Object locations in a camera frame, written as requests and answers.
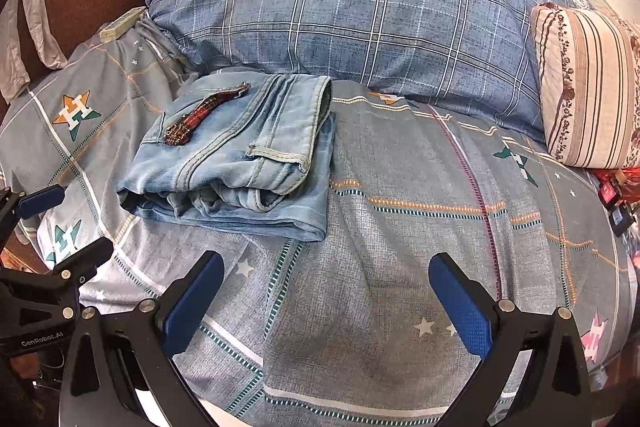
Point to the small beige box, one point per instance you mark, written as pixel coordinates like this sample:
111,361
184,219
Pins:
122,25

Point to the grey star-print bed sheet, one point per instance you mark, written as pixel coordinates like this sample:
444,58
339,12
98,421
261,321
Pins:
400,257

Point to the light blue denim pants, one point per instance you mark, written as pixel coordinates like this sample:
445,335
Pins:
260,132

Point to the red packet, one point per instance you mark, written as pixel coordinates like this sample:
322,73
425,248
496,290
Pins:
617,187

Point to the striped floral pillow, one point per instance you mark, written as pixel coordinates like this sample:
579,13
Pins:
585,82

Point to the black device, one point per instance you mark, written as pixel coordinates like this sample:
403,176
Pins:
622,221

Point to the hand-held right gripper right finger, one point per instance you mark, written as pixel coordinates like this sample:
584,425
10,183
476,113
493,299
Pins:
457,297

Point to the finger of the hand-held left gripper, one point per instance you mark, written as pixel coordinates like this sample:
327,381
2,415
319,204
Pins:
85,259
42,201

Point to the grey cloth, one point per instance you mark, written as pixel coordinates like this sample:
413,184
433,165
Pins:
45,32

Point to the blue plaid pillow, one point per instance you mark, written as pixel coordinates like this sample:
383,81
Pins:
350,32

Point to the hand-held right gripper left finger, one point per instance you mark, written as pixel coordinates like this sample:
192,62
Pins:
200,297

